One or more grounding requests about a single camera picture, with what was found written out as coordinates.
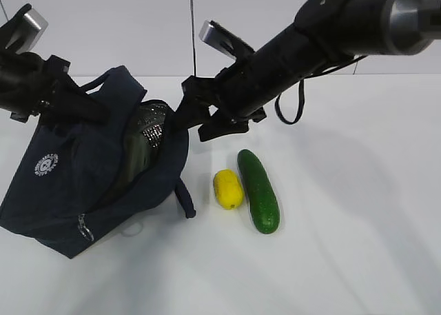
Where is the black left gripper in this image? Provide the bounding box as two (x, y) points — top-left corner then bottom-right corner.
(10, 54), (107, 123)

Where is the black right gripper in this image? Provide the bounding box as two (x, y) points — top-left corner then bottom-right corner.
(170, 65), (265, 142)

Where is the green lidded glass container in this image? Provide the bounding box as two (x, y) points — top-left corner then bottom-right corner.
(103, 128), (163, 205)

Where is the yellow corn cob piece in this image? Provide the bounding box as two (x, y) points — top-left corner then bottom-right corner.
(213, 170), (245, 210)

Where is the navy blue lunch bag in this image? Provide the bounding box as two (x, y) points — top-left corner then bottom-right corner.
(1, 66), (196, 258)

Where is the green cucumber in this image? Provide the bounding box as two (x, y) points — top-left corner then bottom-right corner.
(237, 149), (280, 234)

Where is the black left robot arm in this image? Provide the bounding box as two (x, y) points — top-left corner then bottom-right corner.
(1, 50), (110, 125)

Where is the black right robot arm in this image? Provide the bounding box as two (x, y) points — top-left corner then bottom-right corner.
(172, 0), (440, 141)

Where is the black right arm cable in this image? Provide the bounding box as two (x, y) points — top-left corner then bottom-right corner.
(274, 52), (366, 125)

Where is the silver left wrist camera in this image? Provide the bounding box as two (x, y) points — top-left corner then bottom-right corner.
(1, 3), (48, 54)

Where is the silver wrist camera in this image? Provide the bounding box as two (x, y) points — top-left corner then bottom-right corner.
(1, 3), (48, 54)
(199, 20), (255, 60)

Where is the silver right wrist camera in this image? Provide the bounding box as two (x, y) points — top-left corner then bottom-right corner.
(199, 20), (255, 60)

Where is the silver zipper pull ring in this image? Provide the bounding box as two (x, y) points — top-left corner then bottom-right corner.
(77, 214), (95, 242)

